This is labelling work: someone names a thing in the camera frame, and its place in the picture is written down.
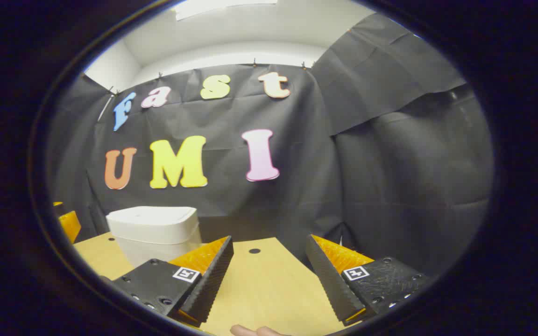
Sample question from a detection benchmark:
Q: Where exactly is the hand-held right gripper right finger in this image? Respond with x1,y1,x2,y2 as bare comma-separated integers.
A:
305,234,431,326

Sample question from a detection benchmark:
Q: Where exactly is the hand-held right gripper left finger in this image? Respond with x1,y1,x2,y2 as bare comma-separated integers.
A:
110,236,234,327

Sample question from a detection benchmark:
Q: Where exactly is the white desktop garbage bin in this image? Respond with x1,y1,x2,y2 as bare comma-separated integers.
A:
106,206,203,267

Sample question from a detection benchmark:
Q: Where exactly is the wooden desktop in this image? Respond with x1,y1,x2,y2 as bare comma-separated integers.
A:
74,232,358,336

